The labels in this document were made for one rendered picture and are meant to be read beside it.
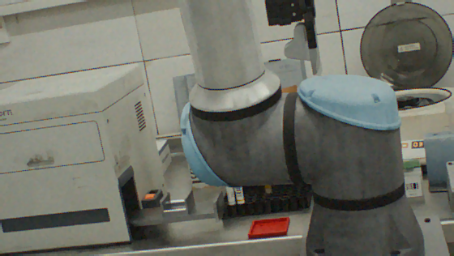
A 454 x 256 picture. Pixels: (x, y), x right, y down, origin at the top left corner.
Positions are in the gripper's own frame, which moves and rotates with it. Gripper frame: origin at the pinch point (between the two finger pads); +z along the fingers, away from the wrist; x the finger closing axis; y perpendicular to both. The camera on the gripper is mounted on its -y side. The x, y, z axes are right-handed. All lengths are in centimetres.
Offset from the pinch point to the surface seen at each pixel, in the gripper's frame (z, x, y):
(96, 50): -4, -59, 60
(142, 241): 26.9, 5.0, 36.5
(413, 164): 20.1, -0.4, -14.2
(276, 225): 26.6, 5.4, 11.1
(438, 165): 22.2, -4.2, -18.9
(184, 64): 3, -58, 37
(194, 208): 22.9, 1.7, 26.4
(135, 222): 23.1, 5.0, 37.0
